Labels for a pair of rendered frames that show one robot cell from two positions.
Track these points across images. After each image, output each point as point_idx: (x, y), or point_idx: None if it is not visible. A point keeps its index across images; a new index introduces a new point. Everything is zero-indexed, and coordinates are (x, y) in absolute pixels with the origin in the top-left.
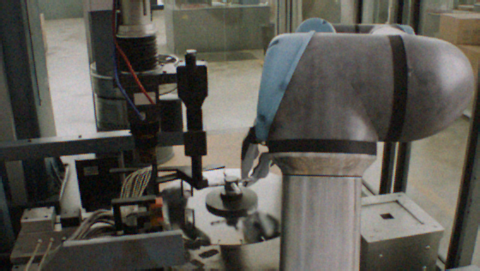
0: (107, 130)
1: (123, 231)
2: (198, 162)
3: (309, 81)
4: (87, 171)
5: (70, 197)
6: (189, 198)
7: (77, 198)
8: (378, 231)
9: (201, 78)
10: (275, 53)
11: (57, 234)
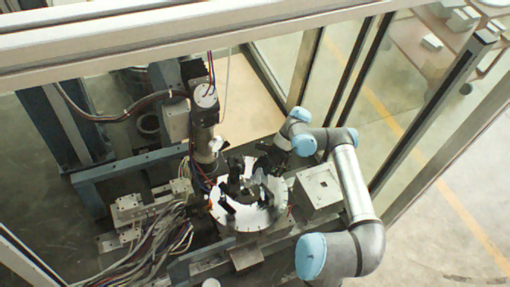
0: (144, 115)
1: None
2: (234, 191)
3: (324, 275)
4: (141, 152)
5: (119, 149)
6: None
7: (124, 149)
8: (319, 198)
9: (242, 169)
10: (312, 265)
11: (142, 210)
